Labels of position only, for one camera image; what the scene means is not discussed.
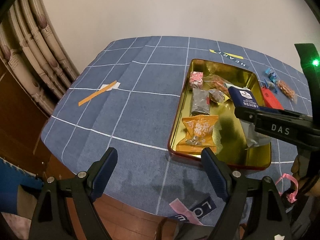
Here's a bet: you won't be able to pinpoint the clear bag peanuts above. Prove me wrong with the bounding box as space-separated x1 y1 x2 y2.
276 80 297 103

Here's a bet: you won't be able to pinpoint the red snack packet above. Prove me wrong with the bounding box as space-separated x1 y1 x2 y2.
261 87 284 110

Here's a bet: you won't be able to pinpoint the orange snack packet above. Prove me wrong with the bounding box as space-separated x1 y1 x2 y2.
176 115 219 154

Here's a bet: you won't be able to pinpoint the blue candy wrapper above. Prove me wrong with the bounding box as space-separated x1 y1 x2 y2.
265 68 278 82

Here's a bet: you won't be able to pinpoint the navy white cracker packet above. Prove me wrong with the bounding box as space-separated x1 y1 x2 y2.
226 84 271 148

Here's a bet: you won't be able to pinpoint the grey foil snack bar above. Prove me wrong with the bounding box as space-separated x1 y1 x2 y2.
190 88 210 116

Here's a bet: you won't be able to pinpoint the clear bag orange snacks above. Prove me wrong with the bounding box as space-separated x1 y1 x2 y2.
203 74 232 98

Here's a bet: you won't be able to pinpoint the pink patterned snack pack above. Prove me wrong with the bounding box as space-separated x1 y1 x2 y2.
189 71 203 89

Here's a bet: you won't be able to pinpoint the dark candy blue ends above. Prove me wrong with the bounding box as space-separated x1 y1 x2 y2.
264 80 278 94

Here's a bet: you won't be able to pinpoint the yellow chocolate ball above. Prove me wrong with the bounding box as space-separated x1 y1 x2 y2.
208 88 228 103

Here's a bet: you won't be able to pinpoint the person right hand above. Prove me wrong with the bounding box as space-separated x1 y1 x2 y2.
291 154 319 198

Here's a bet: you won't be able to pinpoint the gold and red tin box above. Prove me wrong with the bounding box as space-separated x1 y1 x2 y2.
168 59 272 171

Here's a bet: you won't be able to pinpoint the pink ribbon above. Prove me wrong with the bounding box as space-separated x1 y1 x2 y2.
275 173 298 204

